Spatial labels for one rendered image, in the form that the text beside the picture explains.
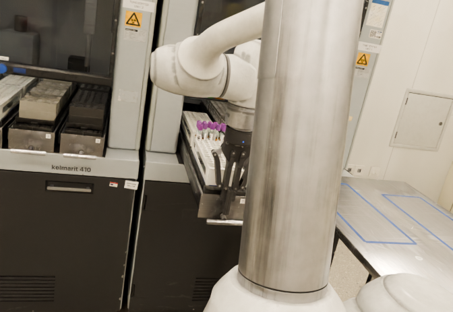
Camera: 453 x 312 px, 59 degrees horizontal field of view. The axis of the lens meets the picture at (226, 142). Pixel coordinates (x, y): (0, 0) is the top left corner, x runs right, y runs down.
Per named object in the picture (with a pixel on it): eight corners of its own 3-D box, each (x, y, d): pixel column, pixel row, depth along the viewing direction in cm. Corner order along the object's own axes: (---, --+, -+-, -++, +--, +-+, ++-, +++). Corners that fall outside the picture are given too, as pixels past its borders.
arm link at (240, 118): (224, 98, 101) (220, 120, 102) (232, 106, 92) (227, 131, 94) (257, 102, 103) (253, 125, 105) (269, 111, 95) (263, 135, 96)
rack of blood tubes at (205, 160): (190, 151, 136) (193, 134, 134) (218, 153, 138) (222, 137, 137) (205, 189, 108) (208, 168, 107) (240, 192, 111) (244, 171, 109)
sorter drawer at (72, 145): (82, 104, 194) (83, 85, 191) (112, 107, 198) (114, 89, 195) (56, 158, 127) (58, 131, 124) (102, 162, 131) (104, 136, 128)
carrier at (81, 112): (103, 125, 141) (104, 108, 139) (103, 127, 139) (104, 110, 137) (68, 121, 138) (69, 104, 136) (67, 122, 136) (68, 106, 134)
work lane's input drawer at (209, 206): (172, 137, 170) (175, 116, 167) (204, 140, 173) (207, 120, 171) (199, 226, 103) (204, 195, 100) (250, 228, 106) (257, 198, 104)
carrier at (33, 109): (56, 120, 137) (58, 102, 135) (56, 121, 135) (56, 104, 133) (19, 116, 134) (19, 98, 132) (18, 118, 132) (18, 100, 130)
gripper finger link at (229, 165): (237, 151, 99) (232, 150, 99) (228, 192, 102) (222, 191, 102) (233, 145, 103) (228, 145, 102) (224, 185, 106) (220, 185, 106)
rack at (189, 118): (180, 125, 165) (182, 110, 163) (203, 127, 168) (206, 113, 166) (189, 149, 138) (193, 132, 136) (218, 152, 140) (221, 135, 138)
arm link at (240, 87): (256, 101, 104) (208, 96, 100) (269, 40, 100) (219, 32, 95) (274, 112, 95) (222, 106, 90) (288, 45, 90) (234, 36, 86)
